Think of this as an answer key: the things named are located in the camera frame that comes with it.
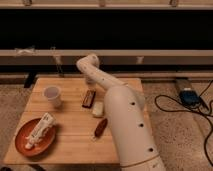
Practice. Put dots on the red-brown round plate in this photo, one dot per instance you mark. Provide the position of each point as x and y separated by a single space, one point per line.
43 145

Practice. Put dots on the white toothpaste tube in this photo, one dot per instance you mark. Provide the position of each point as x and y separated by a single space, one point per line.
39 131

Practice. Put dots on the white soap bar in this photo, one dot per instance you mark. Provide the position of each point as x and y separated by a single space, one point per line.
98 109

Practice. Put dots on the blue power adapter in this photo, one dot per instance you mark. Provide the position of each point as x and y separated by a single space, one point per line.
189 97

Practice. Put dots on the brown oval wooden piece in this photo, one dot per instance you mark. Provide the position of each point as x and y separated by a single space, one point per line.
100 128

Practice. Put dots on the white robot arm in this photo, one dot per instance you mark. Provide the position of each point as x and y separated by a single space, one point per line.
123 107

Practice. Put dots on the translucent white plastic cup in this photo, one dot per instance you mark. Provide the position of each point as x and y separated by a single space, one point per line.
53 96

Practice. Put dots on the translucent white pusher tool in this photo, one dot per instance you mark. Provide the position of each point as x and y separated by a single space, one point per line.
89 81

